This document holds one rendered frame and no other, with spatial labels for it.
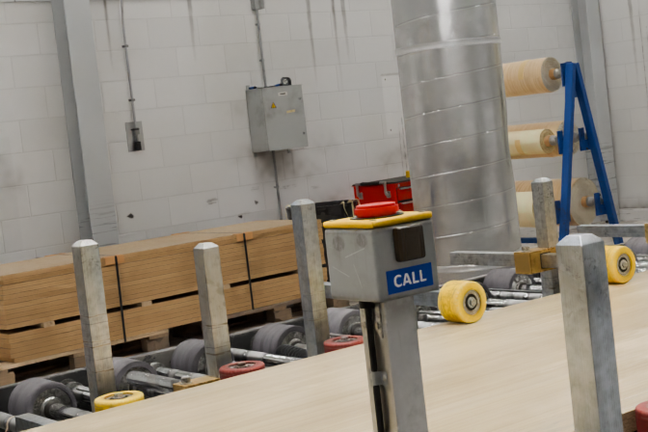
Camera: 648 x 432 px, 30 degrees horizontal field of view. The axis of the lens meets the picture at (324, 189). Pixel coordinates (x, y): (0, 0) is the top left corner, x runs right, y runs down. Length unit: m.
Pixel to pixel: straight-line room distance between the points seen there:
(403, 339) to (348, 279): 0.07
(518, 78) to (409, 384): 7.70
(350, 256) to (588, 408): 0.34
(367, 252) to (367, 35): 9.57
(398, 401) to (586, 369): 0.26
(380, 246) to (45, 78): 7.85
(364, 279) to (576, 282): 0.28
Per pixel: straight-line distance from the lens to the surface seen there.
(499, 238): 5.47
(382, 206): 1.05
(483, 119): 5.43
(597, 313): 1.25
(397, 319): 1.06
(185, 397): 1.96
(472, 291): 2.32
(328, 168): 10.17
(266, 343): 2.81
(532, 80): 8.65
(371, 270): 1.03
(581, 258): 1.23
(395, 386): 1.07
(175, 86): 9.35
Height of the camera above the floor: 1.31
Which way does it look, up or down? 3 degrees down
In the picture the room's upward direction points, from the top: 6 degrees counter-clockwise
